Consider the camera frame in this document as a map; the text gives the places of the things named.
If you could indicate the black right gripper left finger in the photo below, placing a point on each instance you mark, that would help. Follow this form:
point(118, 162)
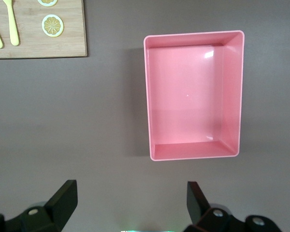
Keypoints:
point(55, 212)

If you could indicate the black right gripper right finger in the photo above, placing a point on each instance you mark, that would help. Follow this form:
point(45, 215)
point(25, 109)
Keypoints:
point(200, 212)

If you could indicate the brown table cover sheet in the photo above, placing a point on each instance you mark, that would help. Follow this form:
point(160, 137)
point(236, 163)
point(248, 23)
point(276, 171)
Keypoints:
point(62, 120)

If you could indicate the pink plastic bin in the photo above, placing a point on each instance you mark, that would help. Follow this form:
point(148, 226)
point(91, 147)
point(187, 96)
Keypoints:
point(186, 96)

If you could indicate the bamboo cutting board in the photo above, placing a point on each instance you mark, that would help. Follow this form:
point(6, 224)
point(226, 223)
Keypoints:
point(33, 46)

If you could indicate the toy lemon slice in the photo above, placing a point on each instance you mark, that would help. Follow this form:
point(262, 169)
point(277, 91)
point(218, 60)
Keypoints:
point(52, 25)
point(47, 2)

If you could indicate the yellow plastic fork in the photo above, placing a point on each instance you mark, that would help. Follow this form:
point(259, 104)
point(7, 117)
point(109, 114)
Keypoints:
point(13, 29)

